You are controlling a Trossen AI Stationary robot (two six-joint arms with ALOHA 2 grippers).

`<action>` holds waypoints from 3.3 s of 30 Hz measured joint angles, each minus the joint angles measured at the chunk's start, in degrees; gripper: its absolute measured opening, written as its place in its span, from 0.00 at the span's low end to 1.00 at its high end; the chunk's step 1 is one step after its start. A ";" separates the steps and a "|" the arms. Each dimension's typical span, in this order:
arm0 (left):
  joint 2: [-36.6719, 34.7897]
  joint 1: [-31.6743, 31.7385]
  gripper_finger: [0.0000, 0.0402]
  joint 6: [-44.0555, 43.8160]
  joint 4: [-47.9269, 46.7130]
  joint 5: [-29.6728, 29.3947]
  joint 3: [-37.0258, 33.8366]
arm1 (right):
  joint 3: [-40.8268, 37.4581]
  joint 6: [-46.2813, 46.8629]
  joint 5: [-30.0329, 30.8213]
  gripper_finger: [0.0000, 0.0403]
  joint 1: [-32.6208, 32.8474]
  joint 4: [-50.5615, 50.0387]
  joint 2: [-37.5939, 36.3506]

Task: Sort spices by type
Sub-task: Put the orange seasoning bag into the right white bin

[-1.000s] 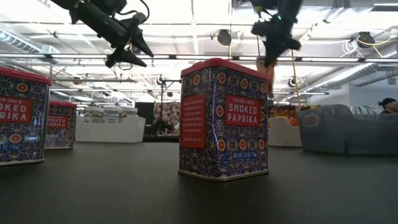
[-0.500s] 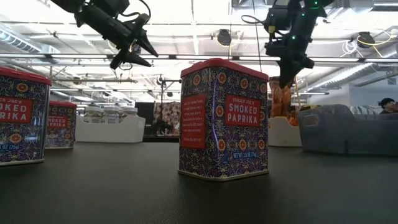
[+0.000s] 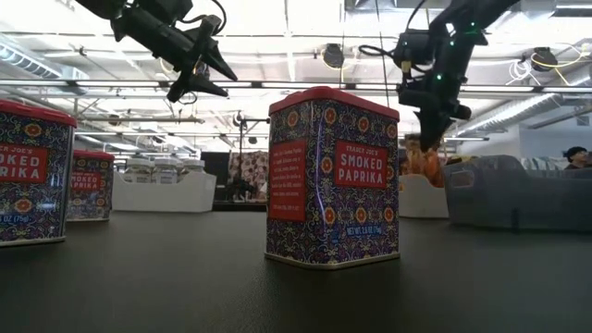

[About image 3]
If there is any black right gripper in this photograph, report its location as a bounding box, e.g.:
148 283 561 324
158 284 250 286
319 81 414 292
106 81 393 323
397 75 474 154

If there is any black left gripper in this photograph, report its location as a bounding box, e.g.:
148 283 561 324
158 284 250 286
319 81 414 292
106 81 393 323
112 6 239 105

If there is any red-lidded smoked paprika tin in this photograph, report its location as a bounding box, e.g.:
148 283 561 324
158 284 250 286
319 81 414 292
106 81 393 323
66 148 117 222
264 85 401 271
0 98 79 248

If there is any black upright panel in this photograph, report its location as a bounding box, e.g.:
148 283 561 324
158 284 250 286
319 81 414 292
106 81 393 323
201 151 231 203

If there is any dark grey translucent bin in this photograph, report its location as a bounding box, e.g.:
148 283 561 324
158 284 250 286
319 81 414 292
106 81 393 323
440 154 592 232

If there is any floral patterned cloth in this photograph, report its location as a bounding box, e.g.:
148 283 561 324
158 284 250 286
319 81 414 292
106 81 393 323
228 150 270 204

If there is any low white plastic bin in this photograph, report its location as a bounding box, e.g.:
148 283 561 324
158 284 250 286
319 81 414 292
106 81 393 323
112 170 217 214

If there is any person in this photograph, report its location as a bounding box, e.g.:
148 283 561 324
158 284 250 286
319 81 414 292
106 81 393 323
562 145 592 170

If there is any white bin with handle slots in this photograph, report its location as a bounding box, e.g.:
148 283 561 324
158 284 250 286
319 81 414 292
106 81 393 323
398 173 450 219

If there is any black ceiling cable reel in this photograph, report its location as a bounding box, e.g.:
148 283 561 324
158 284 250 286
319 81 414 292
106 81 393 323
529 45 561 73
322 43 346 69

